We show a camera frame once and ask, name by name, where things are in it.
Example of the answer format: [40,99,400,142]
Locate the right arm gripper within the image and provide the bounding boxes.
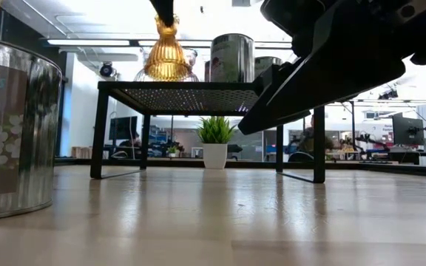
[238,0,426,136]

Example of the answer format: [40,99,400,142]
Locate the amber glass candle holder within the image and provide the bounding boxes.
[143,13,193,82]

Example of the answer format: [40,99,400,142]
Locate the clear glass candle holder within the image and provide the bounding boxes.
[134,47,151,83]

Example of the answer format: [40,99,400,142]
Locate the person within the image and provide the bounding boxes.
[297,117,333,157]

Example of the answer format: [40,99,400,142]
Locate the ceiling light strip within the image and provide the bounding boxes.
[41,36,294,51]

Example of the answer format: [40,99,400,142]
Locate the black office chair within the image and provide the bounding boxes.
[288,151,314,163]

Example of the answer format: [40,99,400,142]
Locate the black perforated metal shelf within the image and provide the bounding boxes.
[89,81,328,185]

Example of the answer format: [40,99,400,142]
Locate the small green potted plant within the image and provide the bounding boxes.
[197,115,237,170]

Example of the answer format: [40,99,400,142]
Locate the black computer monitor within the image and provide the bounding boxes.
[108,116,138,141]
[392,112,425,147]

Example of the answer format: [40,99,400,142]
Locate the black ceiling camera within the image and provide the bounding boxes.
[99,61,116,78]

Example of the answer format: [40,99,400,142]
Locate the black aluminium table frame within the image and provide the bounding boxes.
[53,157,426,179]

